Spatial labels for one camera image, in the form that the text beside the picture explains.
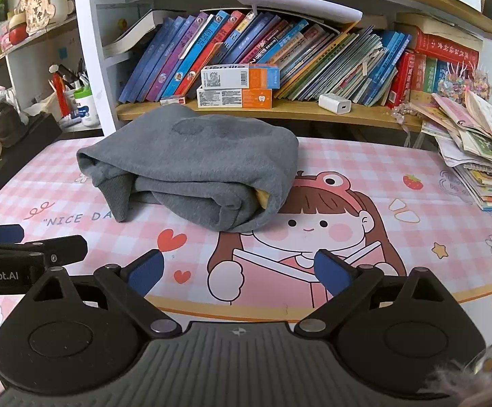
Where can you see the red tassel ornament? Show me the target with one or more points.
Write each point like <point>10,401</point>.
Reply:
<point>60,93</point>

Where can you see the orange white box blue end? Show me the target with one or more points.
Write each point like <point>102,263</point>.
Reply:
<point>229,77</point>

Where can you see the colourful flower ornament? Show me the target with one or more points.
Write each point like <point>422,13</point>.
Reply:
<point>462,80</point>

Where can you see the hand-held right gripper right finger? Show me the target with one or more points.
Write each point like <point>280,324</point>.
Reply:
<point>331,273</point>

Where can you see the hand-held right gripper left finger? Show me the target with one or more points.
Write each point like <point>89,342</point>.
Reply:
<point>146,273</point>

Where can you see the pen holder with pens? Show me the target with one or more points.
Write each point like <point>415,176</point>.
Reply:
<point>75,79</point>

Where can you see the wooden bookshelf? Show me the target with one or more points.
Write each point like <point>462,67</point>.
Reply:
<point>305,109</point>

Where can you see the pink checked cartoon desk mat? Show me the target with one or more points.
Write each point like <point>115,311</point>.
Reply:
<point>377,165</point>

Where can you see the black bag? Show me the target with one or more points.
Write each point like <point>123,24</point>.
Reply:
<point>17,148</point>

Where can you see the white bottle green label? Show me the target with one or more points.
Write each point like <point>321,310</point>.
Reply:
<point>85,108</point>

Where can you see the fluffy grey cuff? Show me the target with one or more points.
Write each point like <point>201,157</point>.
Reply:
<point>462,377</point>

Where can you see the beige thick book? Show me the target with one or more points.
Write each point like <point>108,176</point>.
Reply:
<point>437,25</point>

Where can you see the orange white box tooth print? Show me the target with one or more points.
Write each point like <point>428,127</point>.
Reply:
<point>229,98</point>

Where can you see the pile of paper booklets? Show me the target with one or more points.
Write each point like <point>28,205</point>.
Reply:
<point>483,144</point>

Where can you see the row of leaning books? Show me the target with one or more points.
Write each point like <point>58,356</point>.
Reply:
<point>314,51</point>

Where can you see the row of small shelf trinkets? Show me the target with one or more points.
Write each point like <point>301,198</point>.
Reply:
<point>17,34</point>

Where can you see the white charger plug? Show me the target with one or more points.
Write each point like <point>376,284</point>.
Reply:
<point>333,104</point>

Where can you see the small red white box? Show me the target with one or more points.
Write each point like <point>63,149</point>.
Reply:
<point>171,101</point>

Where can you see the grey sweatshirt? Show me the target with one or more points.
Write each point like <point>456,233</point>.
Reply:
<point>195,157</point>

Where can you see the red thick dictionary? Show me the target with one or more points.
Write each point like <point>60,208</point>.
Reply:
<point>445,48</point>

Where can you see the white desk lamp head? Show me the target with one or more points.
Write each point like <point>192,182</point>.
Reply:
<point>297,6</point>

